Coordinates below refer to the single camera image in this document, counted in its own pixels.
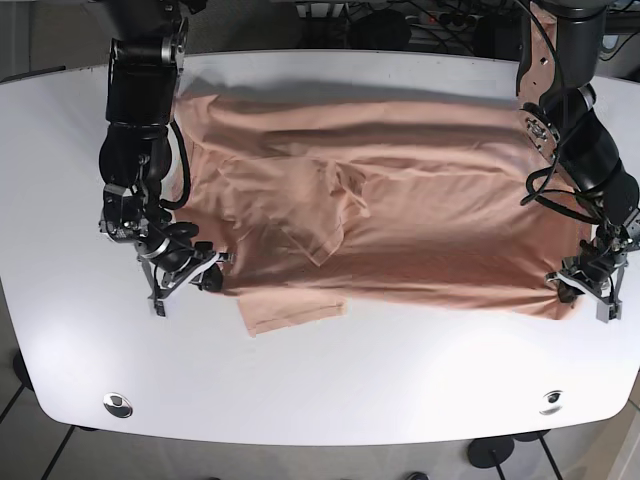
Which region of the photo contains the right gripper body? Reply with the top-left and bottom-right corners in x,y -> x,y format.
99,184 -> 232,302

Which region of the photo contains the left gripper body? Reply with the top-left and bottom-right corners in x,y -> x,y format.
545,214 -> 639,302

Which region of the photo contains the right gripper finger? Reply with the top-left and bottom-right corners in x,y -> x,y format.
197,267 -> 224,293
149,296 -> 166,318

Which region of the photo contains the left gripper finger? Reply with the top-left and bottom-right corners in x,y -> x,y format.
555,280 -> 580,304
596,299 -> 622,323

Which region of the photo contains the peach pink T-shirt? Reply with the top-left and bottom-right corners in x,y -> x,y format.
176,95 -> 591,336

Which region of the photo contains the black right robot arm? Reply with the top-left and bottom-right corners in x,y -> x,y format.
86,1 -> 231,317

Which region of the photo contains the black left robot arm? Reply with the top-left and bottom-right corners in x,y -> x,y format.
516,1 -> 639,322

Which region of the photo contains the right silver table grommet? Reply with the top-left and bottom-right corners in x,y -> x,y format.
539,390 -> 564,416

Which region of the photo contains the silver table grommet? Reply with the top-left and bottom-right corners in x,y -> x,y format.
103,392 -> 133,419
539,390 -> 564,416

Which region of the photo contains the left silver table grommet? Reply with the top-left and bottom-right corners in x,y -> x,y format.
103,392 -> 133,419

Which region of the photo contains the black round stand base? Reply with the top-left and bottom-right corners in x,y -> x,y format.
467,436 -> 515,469

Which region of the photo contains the blue shoe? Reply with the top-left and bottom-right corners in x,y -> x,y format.
406,472 -> 429,480

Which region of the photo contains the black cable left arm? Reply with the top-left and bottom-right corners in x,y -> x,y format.
519,0 -> 601,221

